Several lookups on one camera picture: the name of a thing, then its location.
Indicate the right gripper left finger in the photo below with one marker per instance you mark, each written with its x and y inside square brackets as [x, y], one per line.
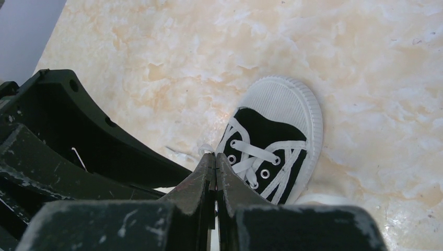
[193, 215]

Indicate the black white canvas sneaker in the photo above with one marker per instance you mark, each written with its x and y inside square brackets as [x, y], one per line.
[277, 108]

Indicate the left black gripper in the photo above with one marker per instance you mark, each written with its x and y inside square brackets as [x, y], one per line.
[57, 144]

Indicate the white shoelace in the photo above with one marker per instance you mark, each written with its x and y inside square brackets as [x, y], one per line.
[272, 173]

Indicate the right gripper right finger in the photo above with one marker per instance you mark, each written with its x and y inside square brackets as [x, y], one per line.
[240, 227]

